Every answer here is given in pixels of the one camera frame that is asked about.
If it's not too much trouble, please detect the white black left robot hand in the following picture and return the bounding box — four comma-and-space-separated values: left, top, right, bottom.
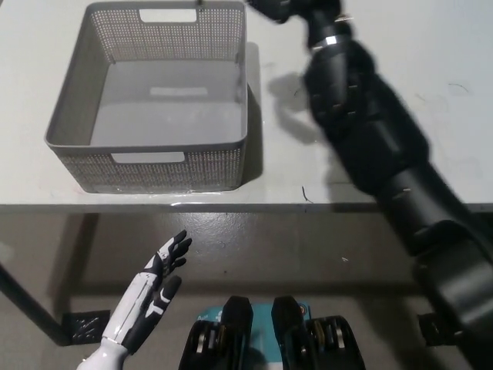
102, 230, 193, 354

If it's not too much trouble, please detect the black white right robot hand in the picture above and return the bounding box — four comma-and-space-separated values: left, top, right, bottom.
246, 0, 344, 24

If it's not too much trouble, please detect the black table foot plate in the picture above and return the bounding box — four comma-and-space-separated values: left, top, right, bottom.
61, 310, 112, 344
418, 312, 463, 346

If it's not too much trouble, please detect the black metal table leg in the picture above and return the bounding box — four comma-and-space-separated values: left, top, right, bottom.
0, 265, 72, 348

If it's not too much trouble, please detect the grey perforated plastic basket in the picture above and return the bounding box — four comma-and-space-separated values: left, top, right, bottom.
43, 0, 250, 194

